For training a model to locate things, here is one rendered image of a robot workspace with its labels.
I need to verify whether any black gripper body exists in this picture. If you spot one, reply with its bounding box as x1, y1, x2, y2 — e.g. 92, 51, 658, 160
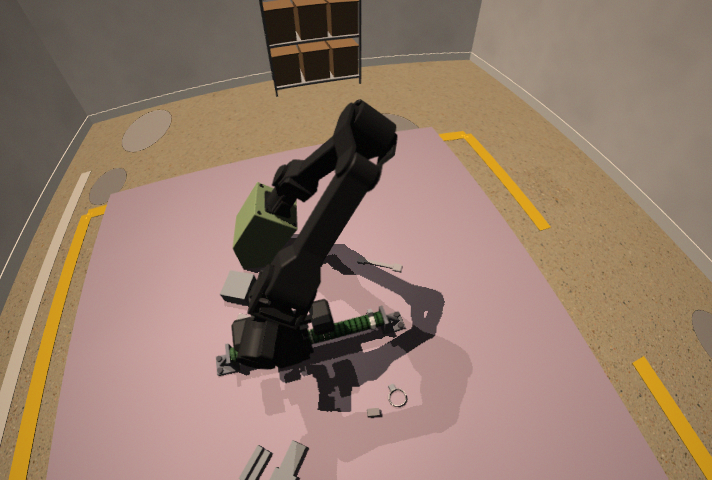
231, 299, 335, 352

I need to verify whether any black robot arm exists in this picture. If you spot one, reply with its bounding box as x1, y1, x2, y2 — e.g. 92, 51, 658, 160
236, 99, 398, 369

